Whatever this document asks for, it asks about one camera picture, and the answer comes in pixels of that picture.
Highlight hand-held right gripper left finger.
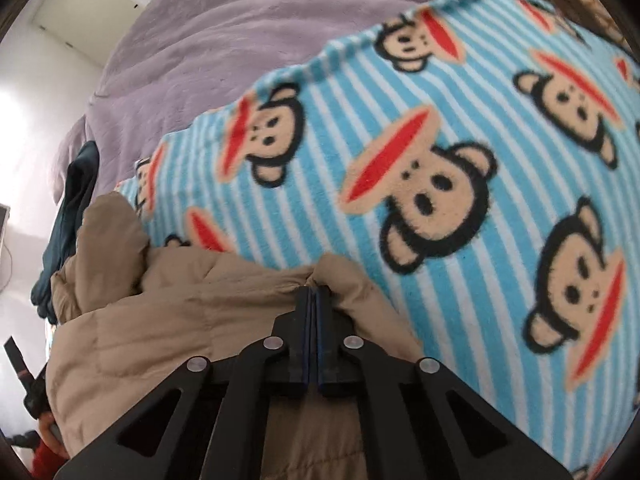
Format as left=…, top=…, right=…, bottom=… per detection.
left=52, top=287, right=316, bottom=480

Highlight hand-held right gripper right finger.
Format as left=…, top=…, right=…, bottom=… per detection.
left=316, top=286, right=573, bottom=480

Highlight brown puffer jacket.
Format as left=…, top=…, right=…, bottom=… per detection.
left=47, top=192, right=426, bottom=480

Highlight person's left hand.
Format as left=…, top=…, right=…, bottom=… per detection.
left=37, top=410, right=65, bottom=456

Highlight blue denim jeans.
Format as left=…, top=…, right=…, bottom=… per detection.
left=30, top=140, right=101, bottom=323

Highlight monkey print striped blanket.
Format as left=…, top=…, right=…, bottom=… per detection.
left=115, top=0, right=640, bottom=480

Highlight purple plush bedspread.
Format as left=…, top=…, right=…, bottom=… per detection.
left=62, top=0, right=496, bottom=196

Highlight white door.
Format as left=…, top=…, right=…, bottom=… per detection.
left=32, top=0, right=181, bottom=68

